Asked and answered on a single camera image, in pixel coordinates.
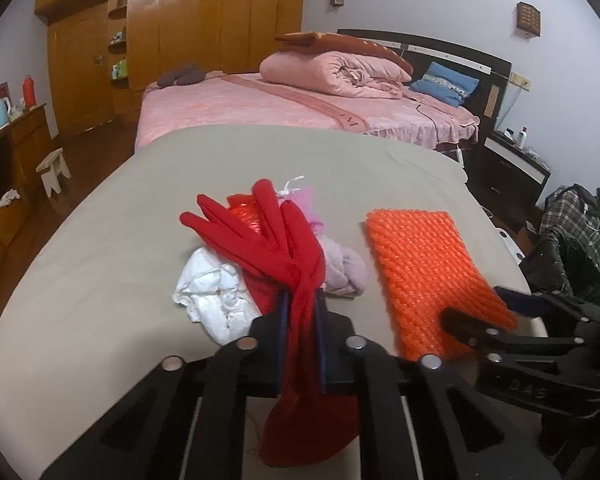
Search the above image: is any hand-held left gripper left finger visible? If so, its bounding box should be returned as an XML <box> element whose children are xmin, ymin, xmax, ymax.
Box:
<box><xmin>40</xmin><ymin>292</ymin><xmax>293</xmax><ymax>480</ymax></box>

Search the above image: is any brown red folded blanket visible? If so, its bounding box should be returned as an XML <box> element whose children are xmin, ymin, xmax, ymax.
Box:
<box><xmin>275</xmin><ymin>31</ymin><xmax>415</xmax><ymax>76</ymax></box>

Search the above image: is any plaid cloth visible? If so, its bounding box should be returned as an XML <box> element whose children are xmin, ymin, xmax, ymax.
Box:
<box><xmin>539</xmin><ymin>186</ymin><xmax>600</xmax><ymax>261</ymax></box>

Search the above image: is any red shiny plastic bag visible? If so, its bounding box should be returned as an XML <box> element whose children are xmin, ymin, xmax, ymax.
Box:
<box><xmin>227</xmin><ymin>192</ymin><xmax>261</xmax><ymax>233</ymax></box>

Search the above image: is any dark nightstand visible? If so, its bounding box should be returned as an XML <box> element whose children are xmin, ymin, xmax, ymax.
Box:
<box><xmin>472</xmin><ymin>130</ymin><xmax>552</xmax><ymax>206</ymax></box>

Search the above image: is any wooden wardrobe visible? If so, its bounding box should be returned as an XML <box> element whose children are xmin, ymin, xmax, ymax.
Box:
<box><xmin>34</xmin><ymin>0</ymin><xmax>308</xmax><ymax>136</ymax></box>

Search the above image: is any pink bag with white string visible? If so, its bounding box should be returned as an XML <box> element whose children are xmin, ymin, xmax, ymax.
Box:
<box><xmin>277</xmin><ymin>175</ymin><xmax>326</xmax><ymax>236</ymax></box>

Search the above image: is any black cable with white controller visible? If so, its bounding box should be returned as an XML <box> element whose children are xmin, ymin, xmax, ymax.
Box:
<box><xmin>414</xmin><ymin>101</ymin><xmax>467</xmax><ymax>167</ymax></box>

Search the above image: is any blue patterned pillow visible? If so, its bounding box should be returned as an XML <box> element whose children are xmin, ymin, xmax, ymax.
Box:
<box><xmin>409</xmin><ymin>61</ymin><xmax>480</xmax><ymax>107</ymax></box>

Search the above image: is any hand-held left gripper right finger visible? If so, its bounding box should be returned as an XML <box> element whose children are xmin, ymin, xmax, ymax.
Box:
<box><xmin>315</xmin><ymin>302</ymin><xmax>563</xmax><ymax>480</ymax></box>

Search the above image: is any pink folded quilt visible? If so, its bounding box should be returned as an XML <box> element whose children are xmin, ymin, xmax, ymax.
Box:
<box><xmin>259</xmin><ymin>50</ymin><xmax>412</xmax><ymax>99</ymax></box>

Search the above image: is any small wooden stool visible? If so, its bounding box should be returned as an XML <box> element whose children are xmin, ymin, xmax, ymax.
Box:
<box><xmin>35</xmin><ymin>148</ymin><xmax>72</xmax><ymax>198</ymax></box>

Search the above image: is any white crumpled cloth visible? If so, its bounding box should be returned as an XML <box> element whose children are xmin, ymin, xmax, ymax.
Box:
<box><xmin>174</xmin><ymin>247</ymin><xmax>263</xmax><ymax>346</ymax></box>

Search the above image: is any pale pink crumpled cloth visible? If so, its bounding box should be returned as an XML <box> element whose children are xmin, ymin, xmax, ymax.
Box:
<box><xmin>320</xmin><ymin>237</ymin><xmax>367</xmax><ymax>297</ymax></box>

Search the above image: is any beige tablecloth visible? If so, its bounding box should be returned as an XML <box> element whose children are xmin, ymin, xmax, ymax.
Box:
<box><xmin>0</xmin><ymin>125</ymin><xmax>548</xmax><ymax>480</ymax></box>

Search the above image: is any large wooden wall lamp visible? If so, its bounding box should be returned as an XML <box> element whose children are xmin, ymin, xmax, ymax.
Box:
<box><xmin>516</xmin><ymin>1</ymin><xmax>542</xmax><ymax>37</ymax></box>

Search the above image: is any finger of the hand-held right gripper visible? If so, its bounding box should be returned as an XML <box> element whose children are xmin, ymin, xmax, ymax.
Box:
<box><xmin>440</xmin><ymin>307</ymin><xmax>588</xmax><ymax>356</ymax></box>
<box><xmin>494</xmin><ymin>285</ymin><xmax>551</xmax><ymax>318</ymax></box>

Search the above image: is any red glove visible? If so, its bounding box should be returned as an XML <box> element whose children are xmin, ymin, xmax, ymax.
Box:
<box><xmin>179</xmin><ymin>178</ymin><xmax>361</xmax><ymax>466</ymax></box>

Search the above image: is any wooden desk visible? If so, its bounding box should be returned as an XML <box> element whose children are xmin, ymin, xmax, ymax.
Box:
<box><xmin>0</xmin><ymin>102</ymin><xmax>56</xmax><ymax>261</ymax></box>

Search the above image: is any white bathroom scale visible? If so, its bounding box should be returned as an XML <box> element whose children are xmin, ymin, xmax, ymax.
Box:
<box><xmin>494</xmin><ymin>227</ymin><xmax>525</xmax><ymax>261</ymax></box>

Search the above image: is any plaid jacket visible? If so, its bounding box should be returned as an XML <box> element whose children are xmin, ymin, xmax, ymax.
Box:
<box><xmin>522</xmin><ymin>232</ymin><xmax>600</xmax><ymax>306</ymax></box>

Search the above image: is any dark wooden bed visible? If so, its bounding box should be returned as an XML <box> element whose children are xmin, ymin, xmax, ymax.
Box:
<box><xmin>135</xmin><ymin>29</ymin><xmax>512</xmax><ymax>161</ymax></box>

